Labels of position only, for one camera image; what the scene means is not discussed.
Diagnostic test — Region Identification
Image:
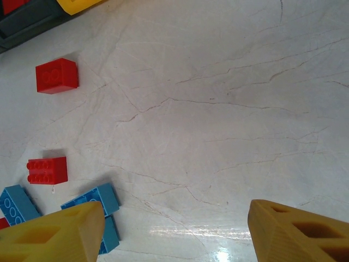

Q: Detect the blue T-shaped lego piece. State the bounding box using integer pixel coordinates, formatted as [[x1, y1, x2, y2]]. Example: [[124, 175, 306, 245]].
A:
[[60, 182, 121, 255]]

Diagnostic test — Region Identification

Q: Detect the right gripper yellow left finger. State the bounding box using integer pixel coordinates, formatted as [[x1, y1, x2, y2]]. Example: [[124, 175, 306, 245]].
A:
[[0, 201, 106, 262]]

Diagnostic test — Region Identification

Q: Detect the black plastic bin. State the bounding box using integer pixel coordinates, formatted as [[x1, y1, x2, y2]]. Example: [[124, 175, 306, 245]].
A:
[[0, 0, 73, 54]]

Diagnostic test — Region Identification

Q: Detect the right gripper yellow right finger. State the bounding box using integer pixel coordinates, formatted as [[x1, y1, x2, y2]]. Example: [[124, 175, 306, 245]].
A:
[[247, 199, 349, 262]]

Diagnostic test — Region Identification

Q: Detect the yellow plastic bin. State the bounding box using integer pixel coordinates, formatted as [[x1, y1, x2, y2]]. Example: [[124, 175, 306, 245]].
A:
[[56, 0, 106, 16]]

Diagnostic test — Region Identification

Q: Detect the blue two-by-four lego brick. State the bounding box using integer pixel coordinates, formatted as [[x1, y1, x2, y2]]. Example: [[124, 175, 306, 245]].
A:
[[0, 184, 42, 227]]

